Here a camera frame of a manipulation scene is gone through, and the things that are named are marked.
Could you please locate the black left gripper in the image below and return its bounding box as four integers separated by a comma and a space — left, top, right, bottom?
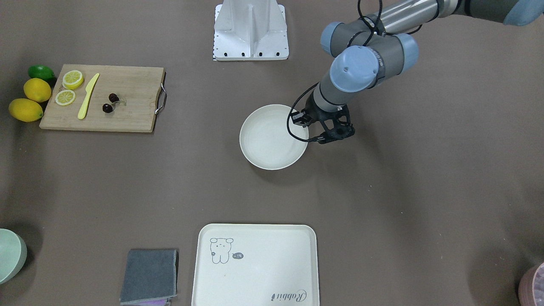
291, 103, 355, 145

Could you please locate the beige round plate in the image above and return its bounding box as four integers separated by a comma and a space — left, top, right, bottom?
239, 104, 309, 170

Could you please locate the dark red cherry pair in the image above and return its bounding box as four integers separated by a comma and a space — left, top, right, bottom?
102, 93, 126, 113

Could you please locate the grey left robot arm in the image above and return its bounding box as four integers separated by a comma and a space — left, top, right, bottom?
286, 0, 544, 145

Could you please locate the cream rabbit tray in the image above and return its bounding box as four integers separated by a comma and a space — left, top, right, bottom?
192, 224, 320, 306

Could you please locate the bamboo cutting board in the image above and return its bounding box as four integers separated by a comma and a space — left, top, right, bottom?
40, 64, 166, 133

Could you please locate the grey folded cloth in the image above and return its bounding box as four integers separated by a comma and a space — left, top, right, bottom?
120, 249, 178, 306

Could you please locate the yellow plastic knife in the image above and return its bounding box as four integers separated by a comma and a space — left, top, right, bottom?
77, 73, 100, 120

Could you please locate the pink container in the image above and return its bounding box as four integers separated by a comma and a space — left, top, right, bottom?
518, 263, 544, 306

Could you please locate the upper lemon slice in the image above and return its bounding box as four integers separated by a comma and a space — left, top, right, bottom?
62, 70, 84, 90

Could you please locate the lemon slice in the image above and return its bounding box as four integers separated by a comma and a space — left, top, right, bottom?
55, 89, 76, 106
62, 70, 84, 90

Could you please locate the lower lemon slice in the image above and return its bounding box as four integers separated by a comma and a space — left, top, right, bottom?
55, 89, 76, 106

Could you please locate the upper yellow lemon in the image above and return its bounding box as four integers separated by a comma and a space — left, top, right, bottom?
23, 78, 52, 103

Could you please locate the yellow lemon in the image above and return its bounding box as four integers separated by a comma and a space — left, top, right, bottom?
23, 78, 52, 103
8, 98, 43, 122

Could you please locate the green lime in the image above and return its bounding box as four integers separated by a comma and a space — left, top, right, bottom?
27, 65, 57, 82

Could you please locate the lower yellow lemon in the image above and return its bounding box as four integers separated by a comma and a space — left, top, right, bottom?
8, 98, 43, 122

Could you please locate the pale green bowl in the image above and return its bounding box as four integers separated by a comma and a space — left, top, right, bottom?
0, 229, 27, 283

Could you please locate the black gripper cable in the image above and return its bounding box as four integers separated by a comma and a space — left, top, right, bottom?
286, 0, 423, 143

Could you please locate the white metal robot base mount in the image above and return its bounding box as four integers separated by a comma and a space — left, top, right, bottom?
212, 0, 289, 61

